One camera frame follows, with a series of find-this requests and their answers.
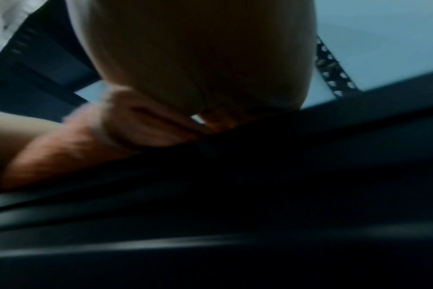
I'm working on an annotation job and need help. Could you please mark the person's left hand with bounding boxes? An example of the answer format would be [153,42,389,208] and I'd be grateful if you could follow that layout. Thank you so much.
[62,87,207,151]

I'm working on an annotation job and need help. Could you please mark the person's right hand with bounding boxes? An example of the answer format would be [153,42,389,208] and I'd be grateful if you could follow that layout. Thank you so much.
[66,0,318,132]

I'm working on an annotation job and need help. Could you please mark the black fabric sheet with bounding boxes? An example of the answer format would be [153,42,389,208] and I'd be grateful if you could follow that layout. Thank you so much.
[0,68,433,289]

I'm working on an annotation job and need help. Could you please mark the person's left forearm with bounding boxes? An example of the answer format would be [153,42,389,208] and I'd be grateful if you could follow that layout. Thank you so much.
[0,109,138,192]

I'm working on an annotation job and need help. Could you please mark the black slatted crate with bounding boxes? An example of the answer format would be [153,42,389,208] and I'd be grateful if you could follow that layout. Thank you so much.
[0,0,100,122]

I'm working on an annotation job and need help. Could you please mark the white cloth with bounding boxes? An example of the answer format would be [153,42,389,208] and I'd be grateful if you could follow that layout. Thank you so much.
[0,0,48,65]

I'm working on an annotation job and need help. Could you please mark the black perforated strap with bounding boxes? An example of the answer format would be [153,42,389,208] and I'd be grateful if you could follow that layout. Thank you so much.
[315,35,362,99]

